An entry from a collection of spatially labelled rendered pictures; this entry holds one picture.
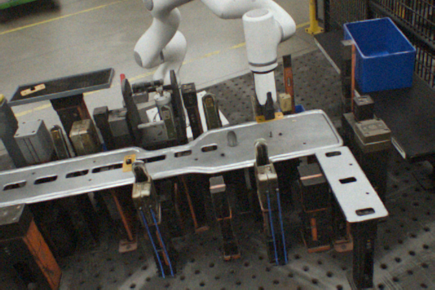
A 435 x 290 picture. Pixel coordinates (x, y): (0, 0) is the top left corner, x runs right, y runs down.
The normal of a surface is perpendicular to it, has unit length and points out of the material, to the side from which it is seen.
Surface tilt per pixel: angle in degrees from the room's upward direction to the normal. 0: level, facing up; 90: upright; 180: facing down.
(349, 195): 0
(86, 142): 90
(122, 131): 90
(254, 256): 0
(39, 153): 90
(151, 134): 0
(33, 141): 90
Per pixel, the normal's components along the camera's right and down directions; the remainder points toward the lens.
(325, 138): -0.17, -0.82
